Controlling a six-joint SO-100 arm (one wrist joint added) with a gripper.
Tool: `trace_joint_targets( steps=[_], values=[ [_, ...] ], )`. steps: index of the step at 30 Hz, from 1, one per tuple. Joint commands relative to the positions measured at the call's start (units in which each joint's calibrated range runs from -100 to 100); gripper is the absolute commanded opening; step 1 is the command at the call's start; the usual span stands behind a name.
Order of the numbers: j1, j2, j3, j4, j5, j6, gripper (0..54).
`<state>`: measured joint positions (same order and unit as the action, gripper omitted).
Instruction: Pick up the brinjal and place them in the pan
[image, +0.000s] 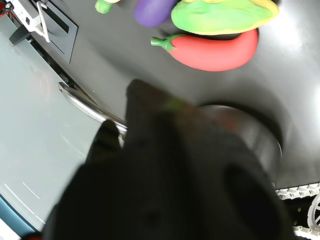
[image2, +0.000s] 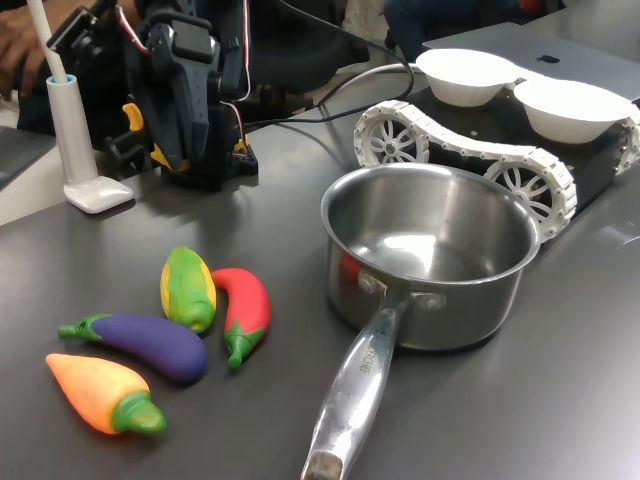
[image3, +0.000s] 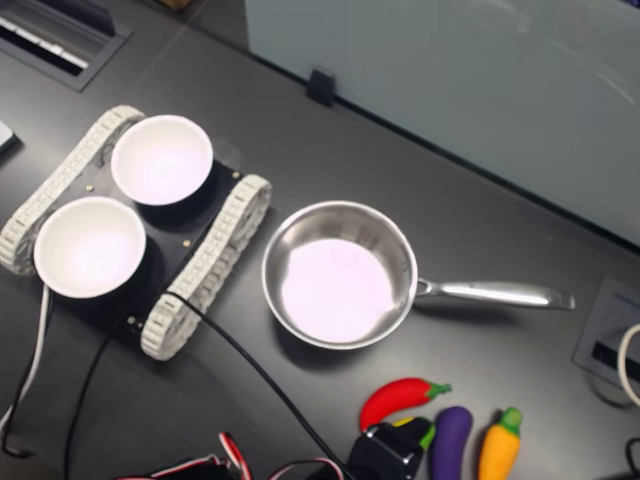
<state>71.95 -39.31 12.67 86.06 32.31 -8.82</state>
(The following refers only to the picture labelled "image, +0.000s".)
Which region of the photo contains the purple toy aubergine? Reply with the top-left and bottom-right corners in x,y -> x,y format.
134,0 -> 178,28

